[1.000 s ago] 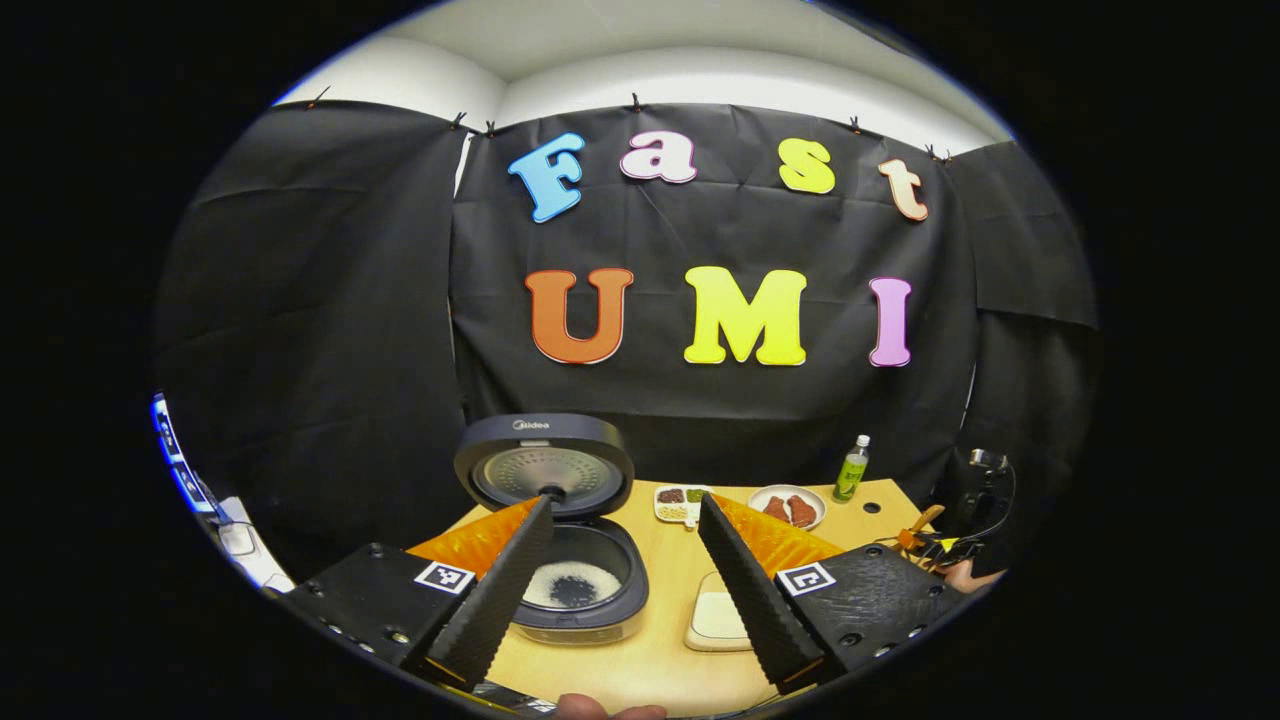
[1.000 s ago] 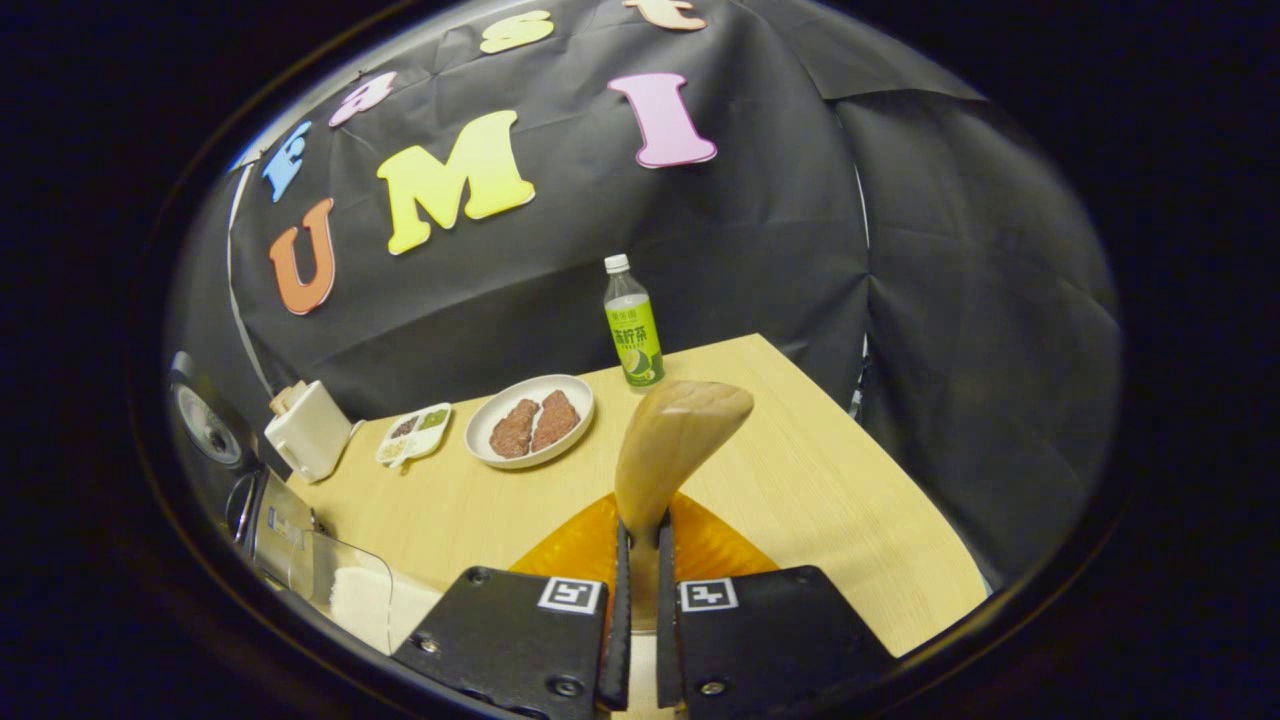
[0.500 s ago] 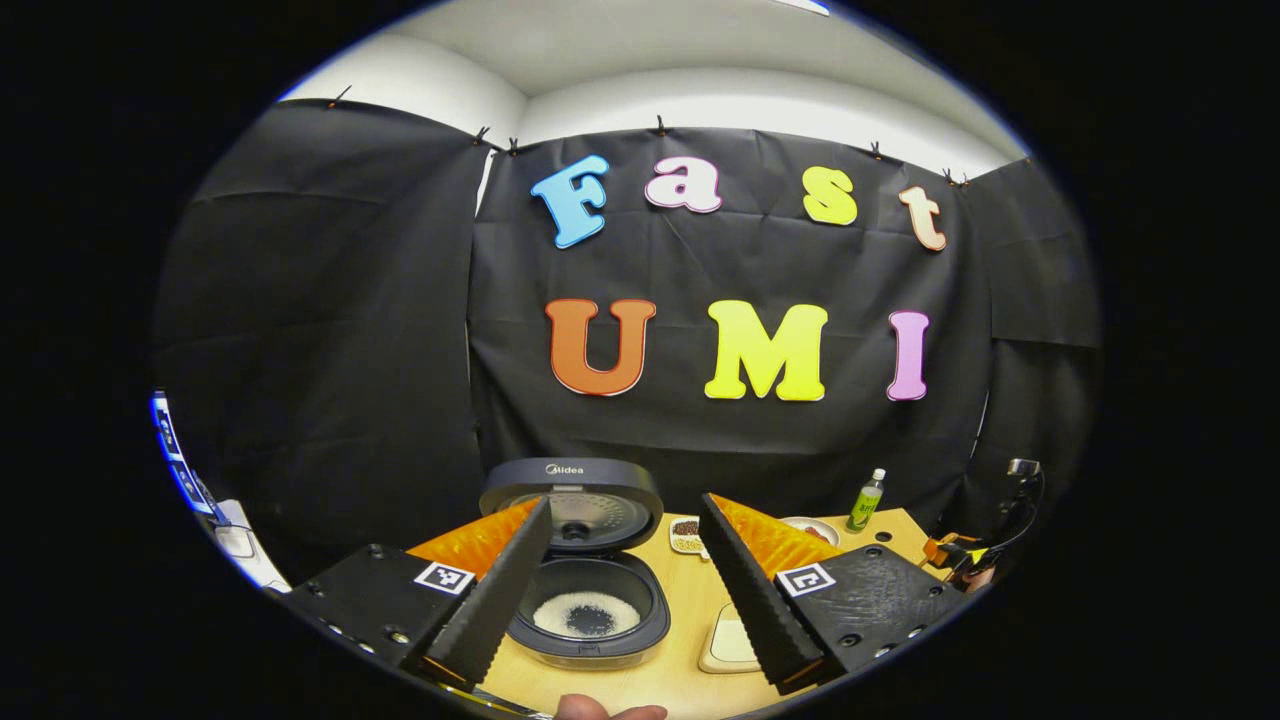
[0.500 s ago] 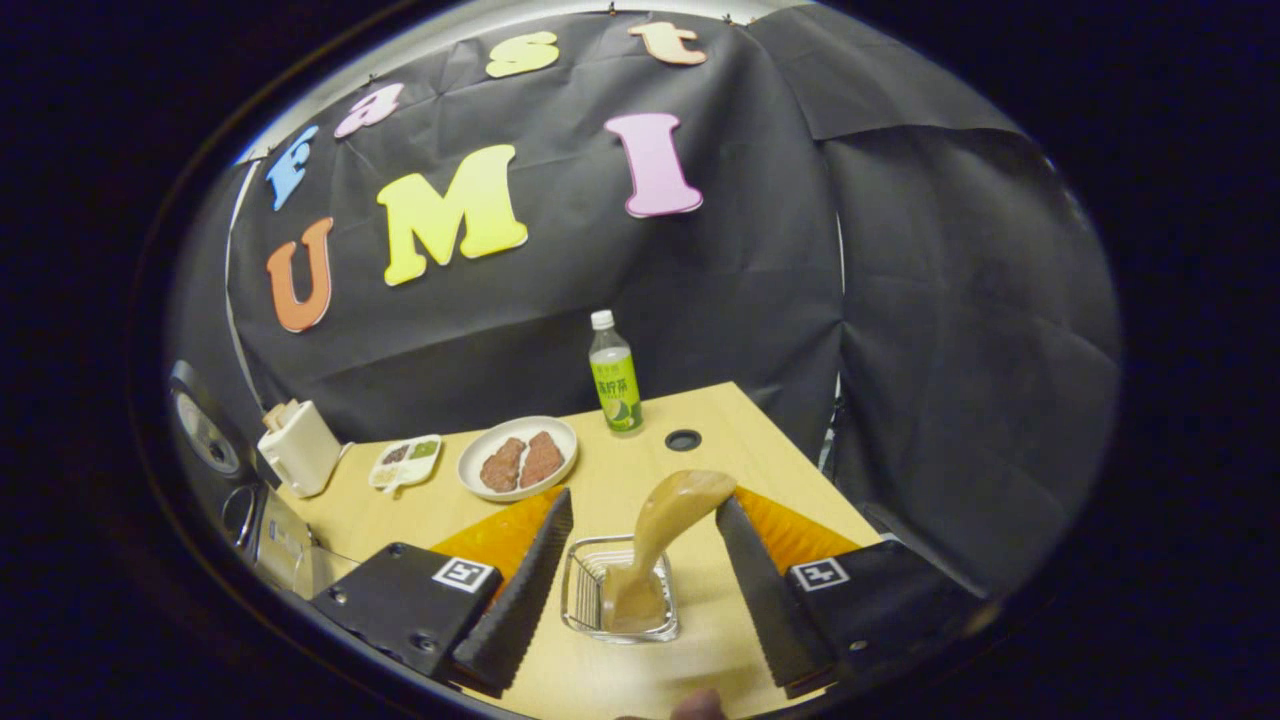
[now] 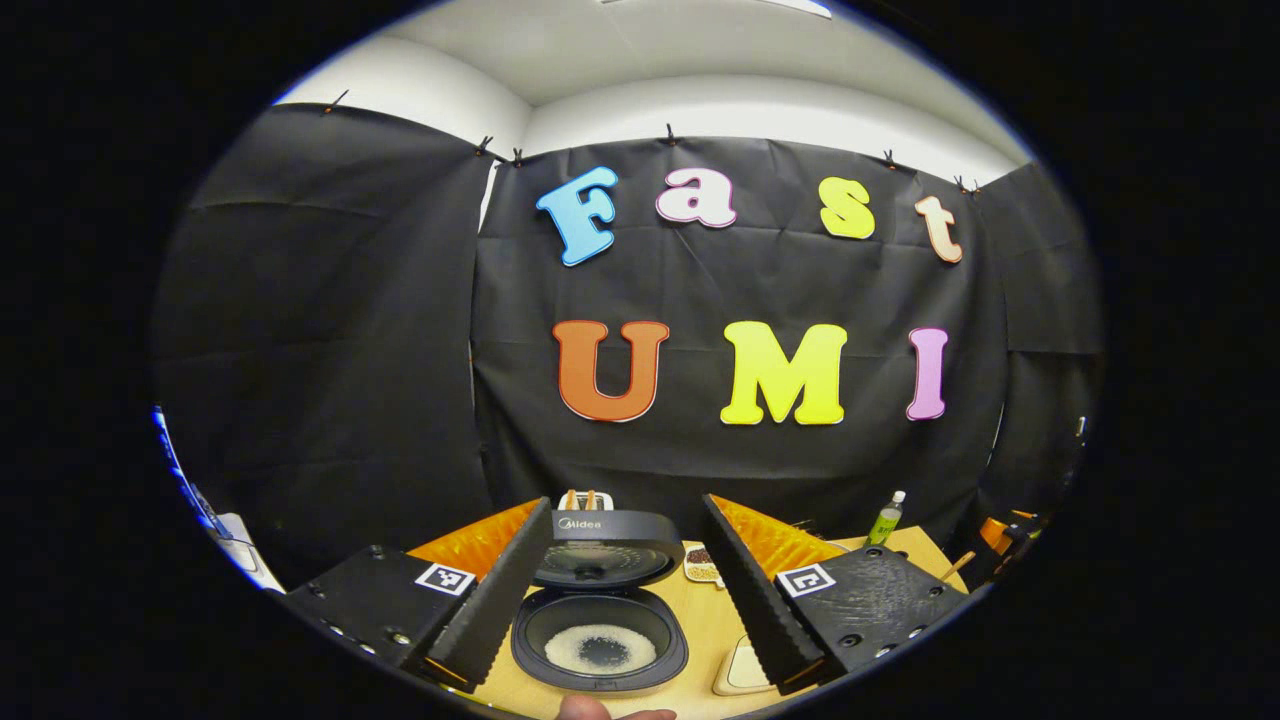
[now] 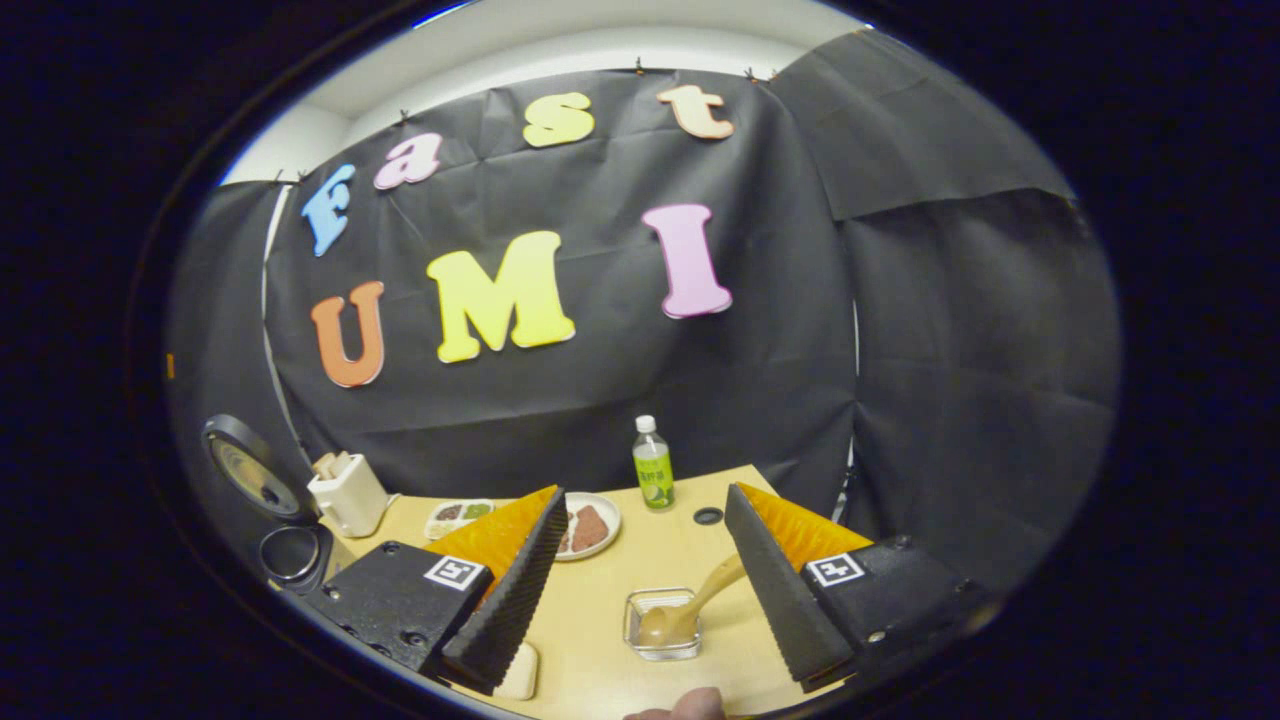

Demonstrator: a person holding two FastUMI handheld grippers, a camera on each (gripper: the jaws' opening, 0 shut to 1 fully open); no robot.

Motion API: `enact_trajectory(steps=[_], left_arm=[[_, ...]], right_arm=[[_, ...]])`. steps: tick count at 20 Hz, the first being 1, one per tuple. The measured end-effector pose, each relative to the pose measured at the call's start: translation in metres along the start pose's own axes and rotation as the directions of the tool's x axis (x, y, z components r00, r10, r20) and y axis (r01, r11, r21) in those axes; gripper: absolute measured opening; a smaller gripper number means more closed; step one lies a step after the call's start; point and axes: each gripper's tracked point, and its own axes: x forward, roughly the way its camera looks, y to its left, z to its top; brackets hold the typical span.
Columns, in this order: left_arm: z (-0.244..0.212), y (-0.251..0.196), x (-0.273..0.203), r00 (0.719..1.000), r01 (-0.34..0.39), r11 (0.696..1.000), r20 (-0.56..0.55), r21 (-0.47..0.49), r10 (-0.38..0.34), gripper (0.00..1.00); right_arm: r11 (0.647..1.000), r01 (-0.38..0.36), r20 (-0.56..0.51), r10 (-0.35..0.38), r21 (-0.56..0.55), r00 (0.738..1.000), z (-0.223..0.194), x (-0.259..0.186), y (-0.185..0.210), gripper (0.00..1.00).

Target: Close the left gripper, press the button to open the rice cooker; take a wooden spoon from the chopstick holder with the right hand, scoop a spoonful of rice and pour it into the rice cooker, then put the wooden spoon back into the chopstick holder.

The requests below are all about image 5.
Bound green drink bottle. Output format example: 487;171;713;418
866;490;908;547

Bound black backdrop cloth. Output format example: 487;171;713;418
150;100;1106;591

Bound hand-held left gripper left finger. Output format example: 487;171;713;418
283;494;557;693

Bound white rice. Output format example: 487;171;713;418
545;624;659;674

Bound dark grey rice cooker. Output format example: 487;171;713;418
510;509;691;697

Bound clear rice box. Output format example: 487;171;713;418
712;633;773;697

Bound white side table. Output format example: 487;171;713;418
210;512;286;593

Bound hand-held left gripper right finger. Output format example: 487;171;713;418
699;492;976;698

